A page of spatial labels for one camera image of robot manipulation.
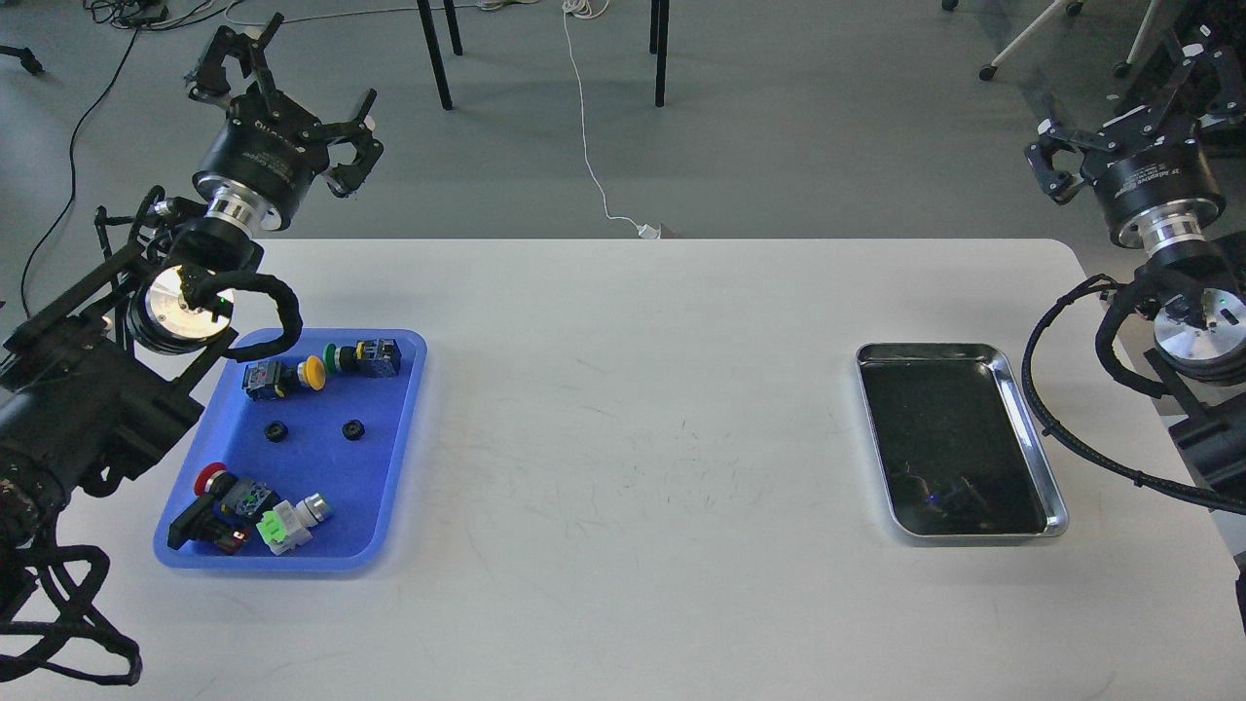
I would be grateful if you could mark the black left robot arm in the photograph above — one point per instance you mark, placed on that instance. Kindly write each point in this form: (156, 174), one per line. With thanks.
(101, 379)

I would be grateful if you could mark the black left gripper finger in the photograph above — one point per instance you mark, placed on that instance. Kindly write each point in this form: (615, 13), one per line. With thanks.
(207, 82)
(344, 179)

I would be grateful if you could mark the green push button switch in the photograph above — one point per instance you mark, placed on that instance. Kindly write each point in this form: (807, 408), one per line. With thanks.
(370, 358)

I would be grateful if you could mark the green white selector switch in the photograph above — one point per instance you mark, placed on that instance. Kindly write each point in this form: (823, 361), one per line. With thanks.
(288, 525)

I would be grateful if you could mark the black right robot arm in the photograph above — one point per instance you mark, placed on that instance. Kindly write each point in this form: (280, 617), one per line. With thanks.
(1180, 319)

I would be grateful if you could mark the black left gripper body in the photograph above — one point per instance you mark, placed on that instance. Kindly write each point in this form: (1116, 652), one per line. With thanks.
(261, 148)

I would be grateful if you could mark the yellow push button switch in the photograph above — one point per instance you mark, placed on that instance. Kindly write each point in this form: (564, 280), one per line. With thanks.
(272, 379)

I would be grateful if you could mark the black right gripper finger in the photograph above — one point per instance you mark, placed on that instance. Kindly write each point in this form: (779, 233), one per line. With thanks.
(1064, 159)
(1205, 86)

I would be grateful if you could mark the blue plastic tray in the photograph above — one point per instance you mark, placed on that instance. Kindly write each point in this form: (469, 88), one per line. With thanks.
(359, 479)

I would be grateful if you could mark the red emergency stop switch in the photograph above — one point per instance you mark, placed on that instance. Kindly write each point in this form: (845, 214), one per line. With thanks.
(226, 508)

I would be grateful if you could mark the silver metal tray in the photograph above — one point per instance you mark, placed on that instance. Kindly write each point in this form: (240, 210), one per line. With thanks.
(960, 458)

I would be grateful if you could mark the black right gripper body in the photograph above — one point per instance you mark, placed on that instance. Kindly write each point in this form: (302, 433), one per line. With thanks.
(1144, 173)

